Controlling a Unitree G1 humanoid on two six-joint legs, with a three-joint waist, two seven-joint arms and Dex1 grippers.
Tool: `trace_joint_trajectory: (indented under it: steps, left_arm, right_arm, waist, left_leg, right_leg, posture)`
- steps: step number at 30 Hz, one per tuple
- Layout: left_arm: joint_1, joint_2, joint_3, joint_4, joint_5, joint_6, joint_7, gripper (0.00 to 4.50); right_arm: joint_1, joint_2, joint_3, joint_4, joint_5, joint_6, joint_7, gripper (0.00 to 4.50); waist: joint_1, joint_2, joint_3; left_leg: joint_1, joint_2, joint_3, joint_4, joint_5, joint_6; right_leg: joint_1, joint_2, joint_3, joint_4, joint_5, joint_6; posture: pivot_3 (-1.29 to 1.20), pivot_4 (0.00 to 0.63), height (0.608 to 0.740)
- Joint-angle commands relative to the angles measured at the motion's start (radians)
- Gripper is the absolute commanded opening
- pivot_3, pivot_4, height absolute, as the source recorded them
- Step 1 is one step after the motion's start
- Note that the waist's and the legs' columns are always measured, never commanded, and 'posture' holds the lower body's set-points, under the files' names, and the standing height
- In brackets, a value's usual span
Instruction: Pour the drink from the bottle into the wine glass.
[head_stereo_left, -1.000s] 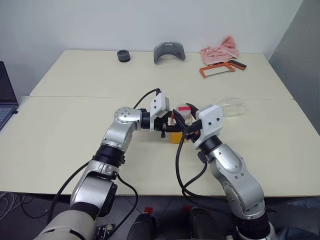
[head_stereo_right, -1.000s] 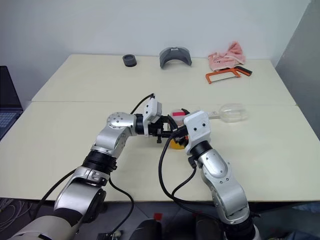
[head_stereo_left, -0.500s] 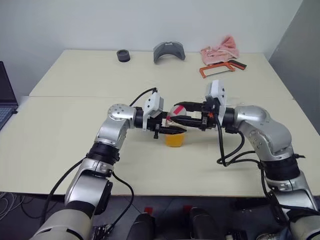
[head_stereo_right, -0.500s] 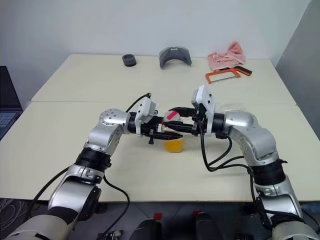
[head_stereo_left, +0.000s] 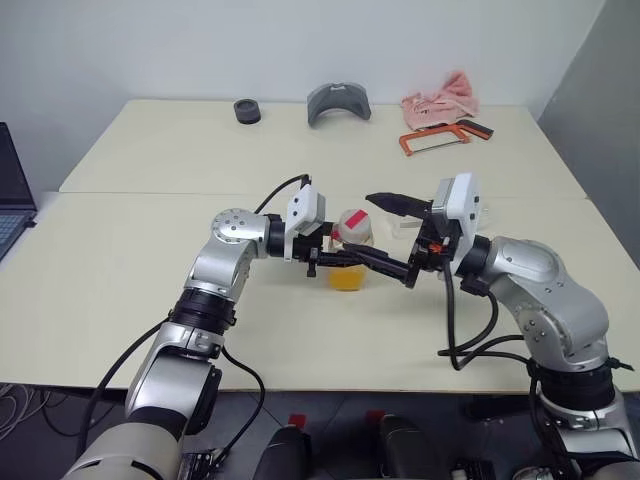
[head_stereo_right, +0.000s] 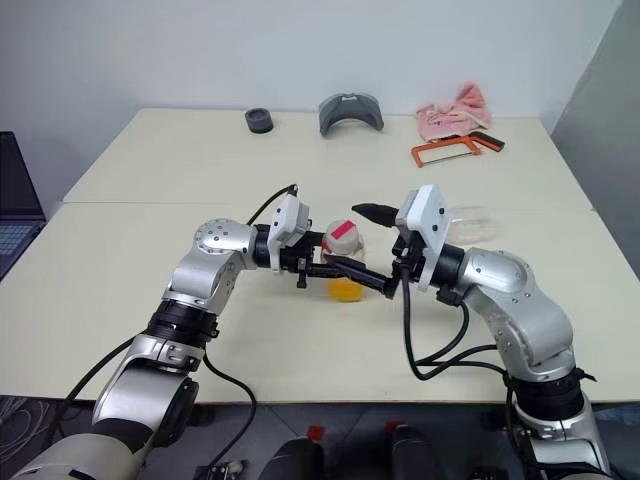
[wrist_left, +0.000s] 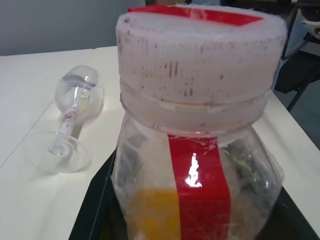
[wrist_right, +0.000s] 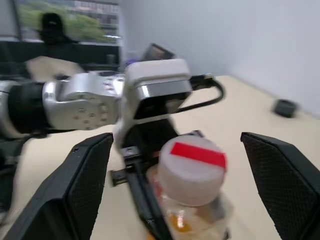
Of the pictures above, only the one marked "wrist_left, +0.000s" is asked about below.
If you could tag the clear wine glass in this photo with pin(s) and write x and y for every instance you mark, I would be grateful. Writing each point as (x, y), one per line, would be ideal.
(80, 92)

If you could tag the dark chair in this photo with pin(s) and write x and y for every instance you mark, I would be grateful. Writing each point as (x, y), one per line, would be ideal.
(297, 65)

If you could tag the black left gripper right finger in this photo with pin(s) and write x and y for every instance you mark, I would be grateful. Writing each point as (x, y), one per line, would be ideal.
(297, 222)

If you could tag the clear plastic bottle white cap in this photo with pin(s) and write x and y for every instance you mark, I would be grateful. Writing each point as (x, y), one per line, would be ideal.
(197, 75)

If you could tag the white curved object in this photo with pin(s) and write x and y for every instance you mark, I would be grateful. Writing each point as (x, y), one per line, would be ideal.
(311, 25)

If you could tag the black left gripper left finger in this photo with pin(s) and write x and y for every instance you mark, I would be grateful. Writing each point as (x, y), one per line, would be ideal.
(97, 210)

